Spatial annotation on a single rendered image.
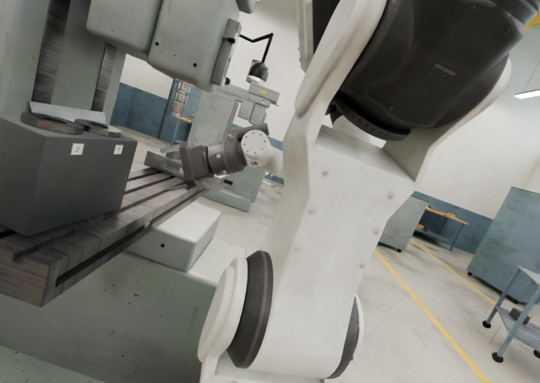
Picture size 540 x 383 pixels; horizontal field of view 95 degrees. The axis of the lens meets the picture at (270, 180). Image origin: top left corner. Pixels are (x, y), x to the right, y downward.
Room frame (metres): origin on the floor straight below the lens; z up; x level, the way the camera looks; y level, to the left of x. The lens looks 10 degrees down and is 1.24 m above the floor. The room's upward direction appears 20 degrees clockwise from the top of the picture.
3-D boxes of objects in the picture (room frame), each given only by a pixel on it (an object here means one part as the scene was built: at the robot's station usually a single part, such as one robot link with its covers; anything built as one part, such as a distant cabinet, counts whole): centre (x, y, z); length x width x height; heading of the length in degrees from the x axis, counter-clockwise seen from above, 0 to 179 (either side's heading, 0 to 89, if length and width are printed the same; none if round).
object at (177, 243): (0.90, 0.40, 0.79); 0.50 x 0.35 x 0.12; 91
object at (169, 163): (1.13, 0.37, 0.98); 0.35 x 0.15 x 0.11; 89
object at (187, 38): (0.90, 0.41, 1.47); 0.21 x 0.19 x 0.32; 1
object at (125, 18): (0.90, 0.60, 1.47); 0.24 x 0.19 x 0.26; 1
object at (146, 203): (0.96, 0.40, 0.89); 1.24 x 0.23 x 0.08; 1
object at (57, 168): (0.50, 0.41, 1.03); 0.22 x 0.12 x 0.20; 173
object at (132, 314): (0.90, 0.38, 0.43); 0.81 x 0.32 x 0.60; 91
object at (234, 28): (0.90, 0.29, 1.45); 0.04 x 0.04 x 0.21; 1
